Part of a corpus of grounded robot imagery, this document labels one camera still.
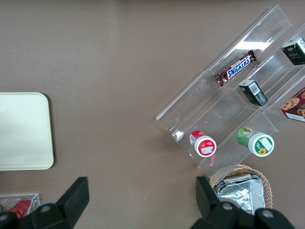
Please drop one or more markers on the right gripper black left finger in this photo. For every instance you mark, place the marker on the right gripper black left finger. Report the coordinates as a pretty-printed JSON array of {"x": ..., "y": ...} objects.
[{"x": 69, "y": 205}]

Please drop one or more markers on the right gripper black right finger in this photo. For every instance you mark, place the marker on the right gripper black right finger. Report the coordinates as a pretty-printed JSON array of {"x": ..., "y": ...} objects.
[{"x": 214, "y": 214}]

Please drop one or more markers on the light tan wicker basket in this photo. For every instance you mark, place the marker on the light tan wicker basket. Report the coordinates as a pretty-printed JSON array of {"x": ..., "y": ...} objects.
[{"x": 267, "y": 183}]

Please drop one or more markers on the cream plastic serving tray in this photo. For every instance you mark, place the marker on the cream plastic serving tray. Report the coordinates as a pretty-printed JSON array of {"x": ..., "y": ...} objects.
[{"x": 23, "y": 131}]

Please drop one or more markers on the aluminium foil food container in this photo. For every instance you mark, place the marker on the aluminium foil food container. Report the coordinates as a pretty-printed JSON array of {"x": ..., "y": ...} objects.
[{"x": 240, "y": 193}]

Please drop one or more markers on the clear acrylic bottle rack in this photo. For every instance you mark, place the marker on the clear acrylic bottle rack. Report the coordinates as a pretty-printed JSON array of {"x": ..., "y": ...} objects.
[{"x": 33, "y": 196}]

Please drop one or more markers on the red Coca-Cola bottle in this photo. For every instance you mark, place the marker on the red Coca-Cola bottle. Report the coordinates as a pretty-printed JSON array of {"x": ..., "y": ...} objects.
[{"x": 20, "y": 207}]

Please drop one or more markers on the red lidded snack cup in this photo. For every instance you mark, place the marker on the red lidded snack cup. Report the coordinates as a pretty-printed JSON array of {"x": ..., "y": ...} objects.
[{"x": 203, "y": 145}]

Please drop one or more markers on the green lidded snack cup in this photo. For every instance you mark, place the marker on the green lidded snack cup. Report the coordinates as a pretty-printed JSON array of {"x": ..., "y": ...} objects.
[{"x": 259, "y": 143}]

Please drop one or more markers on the clear acrylic stepped display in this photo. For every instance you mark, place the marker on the clear acrylic stepped display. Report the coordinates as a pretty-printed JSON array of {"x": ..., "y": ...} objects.
[{"x": 214, "y": 112}]

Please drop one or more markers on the small black barcode box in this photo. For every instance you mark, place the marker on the small black barcode box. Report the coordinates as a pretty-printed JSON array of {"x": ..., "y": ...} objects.
[{"x": 253, "y": 93}]

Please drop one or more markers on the red chocolate chip cookie box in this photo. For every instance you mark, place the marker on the red chocolate chip cookie box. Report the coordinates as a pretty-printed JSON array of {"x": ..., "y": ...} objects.
[{"x": 295, "y": 106}]

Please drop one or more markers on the Snickers chocolate bar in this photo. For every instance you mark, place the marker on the Snickers chocolate bar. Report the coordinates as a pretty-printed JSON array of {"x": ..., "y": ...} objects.
[{"x": 238, "y": 68}]

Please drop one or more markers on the black box with gold print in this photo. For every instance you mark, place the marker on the black box with gold print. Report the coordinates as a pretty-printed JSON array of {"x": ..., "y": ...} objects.
[{"x": 294, "y": 51}]

